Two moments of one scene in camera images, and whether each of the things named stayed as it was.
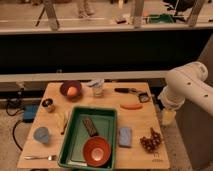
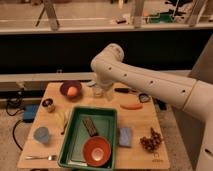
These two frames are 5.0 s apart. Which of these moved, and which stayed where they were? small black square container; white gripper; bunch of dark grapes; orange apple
Moved: white gripper
Stayed: orange apple; bunch of dark grapes; small black square container
